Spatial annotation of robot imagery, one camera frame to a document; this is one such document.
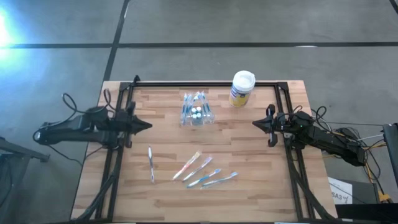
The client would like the yellow cable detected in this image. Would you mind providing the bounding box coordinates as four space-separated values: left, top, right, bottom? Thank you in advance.
323 148 392 203

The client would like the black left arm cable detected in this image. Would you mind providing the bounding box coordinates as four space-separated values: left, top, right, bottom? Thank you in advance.
61 88 113 115

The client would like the black metal stand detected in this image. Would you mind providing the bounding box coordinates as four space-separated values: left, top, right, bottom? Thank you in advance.
0 136 51 224

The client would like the black box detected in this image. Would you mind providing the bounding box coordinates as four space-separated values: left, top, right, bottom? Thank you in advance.
335 202 398 224

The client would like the white printed sign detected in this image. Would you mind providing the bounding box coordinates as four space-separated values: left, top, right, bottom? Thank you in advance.
328 176 354 205

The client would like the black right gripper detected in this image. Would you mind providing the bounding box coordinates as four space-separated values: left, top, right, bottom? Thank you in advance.
252 104 295 148

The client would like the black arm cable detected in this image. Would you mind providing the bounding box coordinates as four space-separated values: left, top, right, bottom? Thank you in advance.
292 105 358 138
61 88 113 115

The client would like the grey box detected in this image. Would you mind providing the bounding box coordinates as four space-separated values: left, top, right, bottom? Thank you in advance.
351 179 382 205

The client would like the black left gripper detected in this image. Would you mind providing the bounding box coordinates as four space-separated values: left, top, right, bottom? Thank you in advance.
113 101 154 149

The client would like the clear plastic organizer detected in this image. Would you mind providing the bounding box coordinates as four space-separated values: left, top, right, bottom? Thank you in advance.
179 91 216 126

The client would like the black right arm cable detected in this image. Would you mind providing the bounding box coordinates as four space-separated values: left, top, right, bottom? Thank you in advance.
292 105 358 138

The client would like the yellow white wipes canister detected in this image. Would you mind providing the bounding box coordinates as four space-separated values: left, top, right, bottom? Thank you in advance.
228 70 256 109

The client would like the black aluminium table frame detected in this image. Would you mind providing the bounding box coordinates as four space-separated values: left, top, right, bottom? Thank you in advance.
70 74 338 224

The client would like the black panel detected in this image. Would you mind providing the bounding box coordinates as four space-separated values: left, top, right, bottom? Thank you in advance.
382 123 398 190

